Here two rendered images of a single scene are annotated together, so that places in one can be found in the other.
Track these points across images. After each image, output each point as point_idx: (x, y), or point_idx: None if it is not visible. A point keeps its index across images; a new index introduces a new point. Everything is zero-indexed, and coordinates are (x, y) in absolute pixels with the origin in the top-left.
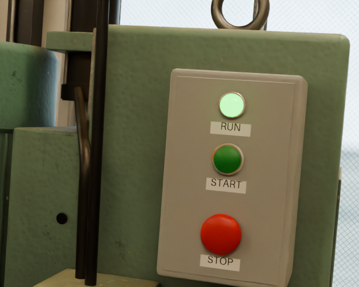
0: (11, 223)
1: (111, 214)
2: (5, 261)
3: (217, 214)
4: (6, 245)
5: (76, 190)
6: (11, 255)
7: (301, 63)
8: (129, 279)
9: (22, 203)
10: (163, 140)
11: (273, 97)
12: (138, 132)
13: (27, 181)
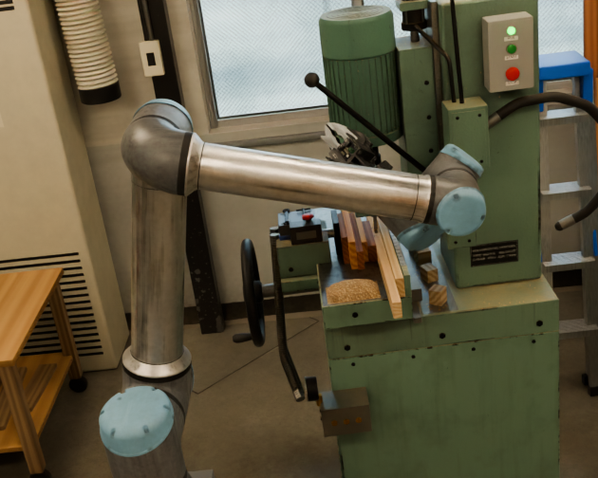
0: (403, 90)
1: (457, 76)
2: (402, 106)
3: (511, 67)
4: (402, 100)
5: (431, 69)
6: (405, 103)
7: (522, 5)
8: (469, 98)
9: (407, 81)
10: (474, 44)
11: (524, 25)
12: (463, 43)
13: (408, 71)
